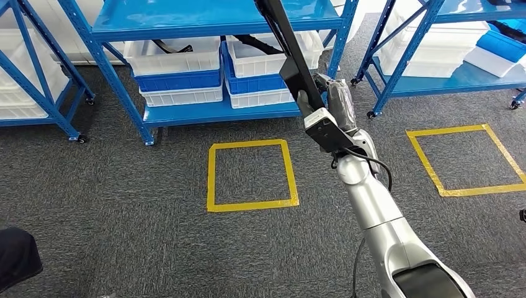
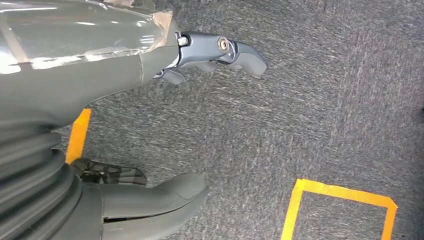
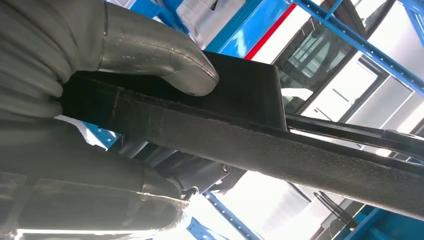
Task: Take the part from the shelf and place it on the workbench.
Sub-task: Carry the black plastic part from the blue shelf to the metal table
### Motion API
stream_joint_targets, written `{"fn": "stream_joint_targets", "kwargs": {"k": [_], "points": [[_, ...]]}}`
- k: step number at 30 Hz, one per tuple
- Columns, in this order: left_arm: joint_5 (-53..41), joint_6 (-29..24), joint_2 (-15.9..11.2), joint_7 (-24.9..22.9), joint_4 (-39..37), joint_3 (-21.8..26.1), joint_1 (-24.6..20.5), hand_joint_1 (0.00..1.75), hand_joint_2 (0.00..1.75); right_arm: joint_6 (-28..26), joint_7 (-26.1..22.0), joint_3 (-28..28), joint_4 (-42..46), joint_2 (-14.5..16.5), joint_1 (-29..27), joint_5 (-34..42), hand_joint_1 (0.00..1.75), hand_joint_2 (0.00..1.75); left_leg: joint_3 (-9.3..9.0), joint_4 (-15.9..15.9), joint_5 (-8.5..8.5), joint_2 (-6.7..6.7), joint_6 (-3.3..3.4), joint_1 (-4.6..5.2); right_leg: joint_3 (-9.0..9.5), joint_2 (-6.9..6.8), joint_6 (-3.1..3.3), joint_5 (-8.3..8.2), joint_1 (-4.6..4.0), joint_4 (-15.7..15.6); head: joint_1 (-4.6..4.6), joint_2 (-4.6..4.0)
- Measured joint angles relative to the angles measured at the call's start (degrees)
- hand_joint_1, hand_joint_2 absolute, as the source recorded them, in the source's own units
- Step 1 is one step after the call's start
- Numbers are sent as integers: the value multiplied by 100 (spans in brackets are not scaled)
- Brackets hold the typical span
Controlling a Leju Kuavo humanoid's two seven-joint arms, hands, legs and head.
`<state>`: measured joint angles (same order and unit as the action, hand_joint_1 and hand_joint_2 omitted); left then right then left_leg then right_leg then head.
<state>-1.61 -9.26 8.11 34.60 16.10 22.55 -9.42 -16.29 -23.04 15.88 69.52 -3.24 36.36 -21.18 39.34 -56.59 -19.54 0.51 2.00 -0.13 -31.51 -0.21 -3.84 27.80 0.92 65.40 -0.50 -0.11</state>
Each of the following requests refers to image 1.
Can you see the black castor wheel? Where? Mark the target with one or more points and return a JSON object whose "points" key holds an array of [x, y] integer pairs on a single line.
{"points": [[89, 100], [513, 105], [371, 114], [354, 81], [82, 139]]}

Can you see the blue metal shelf rack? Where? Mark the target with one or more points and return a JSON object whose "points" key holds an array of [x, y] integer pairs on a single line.
{"points": [[205, 12], [61, 120], [452, 84]]}

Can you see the person's foot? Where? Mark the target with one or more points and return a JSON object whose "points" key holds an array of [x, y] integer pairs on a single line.
{"points": [[18, 259]]}

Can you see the black part inside crate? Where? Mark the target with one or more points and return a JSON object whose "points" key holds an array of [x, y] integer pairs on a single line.
{"points": [[168, 50], [259, 44]]}

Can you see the long black plastic car part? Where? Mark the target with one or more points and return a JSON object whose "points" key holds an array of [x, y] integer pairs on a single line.
{"points": [[304, 82]]}

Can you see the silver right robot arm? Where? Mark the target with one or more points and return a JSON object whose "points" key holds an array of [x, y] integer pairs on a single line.
{"points": [[378, 205]]}

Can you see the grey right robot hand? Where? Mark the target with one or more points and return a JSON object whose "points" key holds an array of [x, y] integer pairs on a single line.
{"points": [[343, 107]]}

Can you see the yellow tape floor square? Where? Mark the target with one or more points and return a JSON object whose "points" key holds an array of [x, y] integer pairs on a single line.
{"points": [[426, 164], [211, 177]]}

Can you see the stacked white plastic crates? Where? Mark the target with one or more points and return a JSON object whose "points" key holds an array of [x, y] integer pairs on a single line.
{"points": [[16, 103], [431, 53]]}

